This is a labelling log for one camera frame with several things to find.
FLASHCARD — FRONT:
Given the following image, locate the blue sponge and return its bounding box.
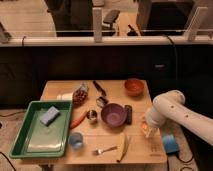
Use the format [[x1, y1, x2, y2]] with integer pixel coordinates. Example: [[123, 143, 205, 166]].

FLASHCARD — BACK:
[[40, 106, 60, 126]]

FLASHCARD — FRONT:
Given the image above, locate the green plastic tray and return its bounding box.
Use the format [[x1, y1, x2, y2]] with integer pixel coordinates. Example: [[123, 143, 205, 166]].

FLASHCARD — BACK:
[[10, 100, 72, 159]]

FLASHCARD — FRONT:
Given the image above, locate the black office chair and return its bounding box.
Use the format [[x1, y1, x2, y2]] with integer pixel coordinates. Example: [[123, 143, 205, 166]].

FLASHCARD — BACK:
[[103, 10, 120, 36]]

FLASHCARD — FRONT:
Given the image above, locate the wooden table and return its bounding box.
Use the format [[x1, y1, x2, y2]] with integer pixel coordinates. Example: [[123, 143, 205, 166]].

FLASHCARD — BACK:
[[21, 80, 167, 165]]

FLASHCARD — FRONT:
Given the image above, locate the blue tape roll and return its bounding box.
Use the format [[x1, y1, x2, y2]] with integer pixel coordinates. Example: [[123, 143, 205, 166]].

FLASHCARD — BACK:
[[163, 135, 179, 154]]

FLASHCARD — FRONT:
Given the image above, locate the metal fork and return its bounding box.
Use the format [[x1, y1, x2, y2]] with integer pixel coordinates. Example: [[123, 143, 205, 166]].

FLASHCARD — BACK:
[[92, 146, 117, 156]]

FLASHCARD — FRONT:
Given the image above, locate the blue plastic cup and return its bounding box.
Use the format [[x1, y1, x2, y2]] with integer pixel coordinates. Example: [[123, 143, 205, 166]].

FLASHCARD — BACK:
[[68, 132, 83, 149]]

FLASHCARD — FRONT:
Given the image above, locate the small metal cup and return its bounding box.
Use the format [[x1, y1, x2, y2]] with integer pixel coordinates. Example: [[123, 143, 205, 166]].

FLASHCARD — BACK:
[[86, 110, 98, 124]]

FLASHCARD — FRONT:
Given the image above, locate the black handled metal scoop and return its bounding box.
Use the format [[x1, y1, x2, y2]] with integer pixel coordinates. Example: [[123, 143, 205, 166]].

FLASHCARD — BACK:
[[93, 81, 108, 108]]

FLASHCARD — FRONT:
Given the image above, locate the orange apple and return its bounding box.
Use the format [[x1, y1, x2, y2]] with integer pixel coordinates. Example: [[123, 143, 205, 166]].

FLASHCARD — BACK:
[[142, 123, 148, 131]]

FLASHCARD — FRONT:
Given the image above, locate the yellow banana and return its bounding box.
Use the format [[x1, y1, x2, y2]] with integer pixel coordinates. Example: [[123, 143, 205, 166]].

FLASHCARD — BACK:
[[116, 133, 129, 163]]

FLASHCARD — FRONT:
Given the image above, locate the white horizontal rail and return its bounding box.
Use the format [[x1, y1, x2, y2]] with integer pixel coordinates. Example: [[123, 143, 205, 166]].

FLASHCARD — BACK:
[[0, 35, 213, 47]]

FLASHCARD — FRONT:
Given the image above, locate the dark brown block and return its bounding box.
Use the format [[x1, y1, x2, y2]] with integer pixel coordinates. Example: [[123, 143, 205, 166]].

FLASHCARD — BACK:
[[124, 105, 132, 125]]

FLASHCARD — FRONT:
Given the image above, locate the white cup on side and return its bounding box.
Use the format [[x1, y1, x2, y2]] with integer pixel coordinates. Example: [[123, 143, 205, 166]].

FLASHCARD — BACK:
[[57, 93, 73, 101]]

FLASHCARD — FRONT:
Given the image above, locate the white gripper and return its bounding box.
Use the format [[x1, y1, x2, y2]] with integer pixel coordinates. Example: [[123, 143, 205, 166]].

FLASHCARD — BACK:
[[141, 106, 166, 138]]

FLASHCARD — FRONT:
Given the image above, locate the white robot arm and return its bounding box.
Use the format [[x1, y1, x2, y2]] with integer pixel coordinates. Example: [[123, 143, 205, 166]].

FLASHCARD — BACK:
[[142, 90, 213, 146]]

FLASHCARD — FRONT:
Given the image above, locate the orange carrot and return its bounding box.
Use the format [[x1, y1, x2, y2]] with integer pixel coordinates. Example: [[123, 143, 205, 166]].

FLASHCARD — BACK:
[[69, 111, 87, 129]]

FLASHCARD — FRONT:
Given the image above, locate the purple bowl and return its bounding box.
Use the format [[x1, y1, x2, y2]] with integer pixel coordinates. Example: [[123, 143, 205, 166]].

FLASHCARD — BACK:
[[101, 103, 127, 128]]

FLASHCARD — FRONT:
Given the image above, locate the orange bowl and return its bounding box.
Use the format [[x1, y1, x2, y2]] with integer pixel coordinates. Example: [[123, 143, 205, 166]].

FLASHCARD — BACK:
[[124, 78, 144, 97]]

